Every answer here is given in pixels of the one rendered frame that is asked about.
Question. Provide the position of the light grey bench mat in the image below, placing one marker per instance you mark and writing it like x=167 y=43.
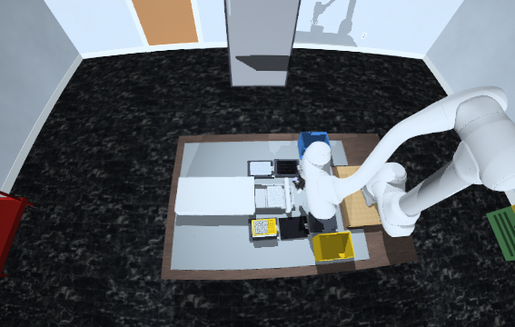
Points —
x=221 y=242

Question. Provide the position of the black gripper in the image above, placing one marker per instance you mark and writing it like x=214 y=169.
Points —
x=300 y=186

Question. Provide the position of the yellow bin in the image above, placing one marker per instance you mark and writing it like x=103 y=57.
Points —
x=332 y=246

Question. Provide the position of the blue open-top bin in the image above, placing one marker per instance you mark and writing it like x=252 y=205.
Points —
x=308 y=138

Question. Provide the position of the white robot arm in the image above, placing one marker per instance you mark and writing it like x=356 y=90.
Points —
x=485 y=155

